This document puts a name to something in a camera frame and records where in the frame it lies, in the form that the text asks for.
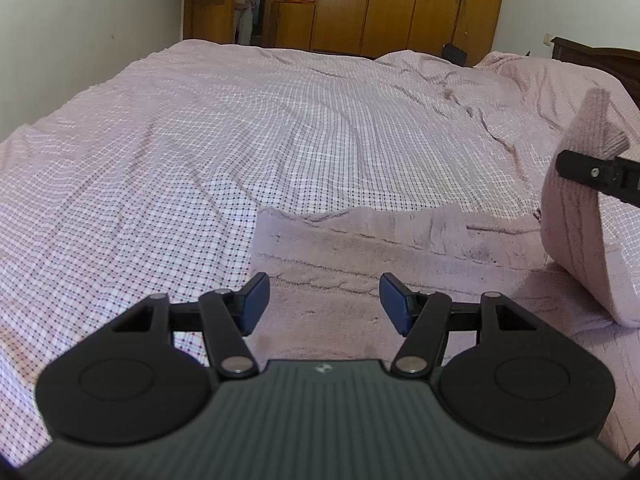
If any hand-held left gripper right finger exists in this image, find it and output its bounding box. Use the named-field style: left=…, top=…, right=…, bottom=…
left=379, top=272, right=538, bottom=378

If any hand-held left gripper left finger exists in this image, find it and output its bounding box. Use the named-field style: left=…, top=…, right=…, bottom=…
left=112, top=272, right=271, bottom=378

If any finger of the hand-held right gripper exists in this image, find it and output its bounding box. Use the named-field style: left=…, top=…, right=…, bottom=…
left=556, top=149, right=640, bottom=206

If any lilac knitted cardigan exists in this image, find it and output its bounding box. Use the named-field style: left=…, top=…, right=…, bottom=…
left=249, top=87, right=640, bottom=366

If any dark wooden headboard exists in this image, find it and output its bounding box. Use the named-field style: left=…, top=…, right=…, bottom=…
left=550, top=36, right=640, bottom=106

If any bed with pink checked sheet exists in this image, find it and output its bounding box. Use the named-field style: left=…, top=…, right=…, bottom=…
left=0, top=39, right=640, bottom=471

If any wooden wardrobe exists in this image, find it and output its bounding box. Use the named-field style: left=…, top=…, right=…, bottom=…
left=182, top=0, right=508, bottom=58

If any black bag with strap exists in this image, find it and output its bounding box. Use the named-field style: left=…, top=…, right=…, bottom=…
left=441, top=0, right=469, bottom=66

